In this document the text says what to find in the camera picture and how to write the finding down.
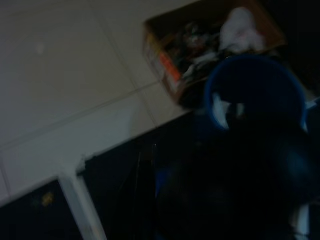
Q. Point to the white crumpled cloth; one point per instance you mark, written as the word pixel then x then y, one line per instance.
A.
pixel 241 31

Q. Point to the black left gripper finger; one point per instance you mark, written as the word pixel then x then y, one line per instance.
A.
pixel 225 190

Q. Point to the blue plastic bucket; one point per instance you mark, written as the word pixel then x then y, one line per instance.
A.
pixel 252 87

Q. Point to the brown cardboard box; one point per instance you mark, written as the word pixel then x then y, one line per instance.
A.
pixel 172 42

